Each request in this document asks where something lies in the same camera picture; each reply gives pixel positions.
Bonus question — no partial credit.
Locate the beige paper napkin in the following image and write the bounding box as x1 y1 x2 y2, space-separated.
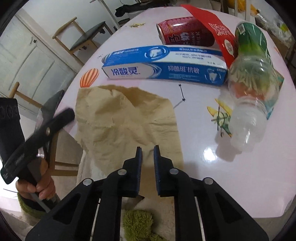
75 85 184 197

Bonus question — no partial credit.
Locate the blue toothpaste box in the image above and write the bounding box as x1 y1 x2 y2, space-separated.
102 45 228 86

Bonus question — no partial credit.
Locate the green label plastic bottle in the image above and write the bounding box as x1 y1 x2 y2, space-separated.
228 22 280 152

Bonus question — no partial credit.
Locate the red drink can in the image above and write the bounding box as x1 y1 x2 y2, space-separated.
156 16 215 47

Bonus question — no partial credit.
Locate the red paper packet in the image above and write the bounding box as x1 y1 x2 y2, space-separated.
181 4 238 69

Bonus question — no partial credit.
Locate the left green fuzzy sleeve forearm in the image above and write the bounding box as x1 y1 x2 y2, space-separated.
17 192 61 219

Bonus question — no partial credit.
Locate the right green fuzzy sleeve forearm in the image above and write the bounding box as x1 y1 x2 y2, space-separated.
122 210 166 240

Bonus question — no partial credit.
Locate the left hand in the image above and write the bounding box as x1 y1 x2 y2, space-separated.
16 159 56 201

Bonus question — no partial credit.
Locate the white door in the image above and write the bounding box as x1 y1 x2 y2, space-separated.
1 9 82 104

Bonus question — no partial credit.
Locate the wooden chair dark seat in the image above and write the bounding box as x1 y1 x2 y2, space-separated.
52 17 113 66

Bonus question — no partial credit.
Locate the black cloth under shelf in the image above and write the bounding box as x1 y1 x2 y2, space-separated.
115 0 177 17

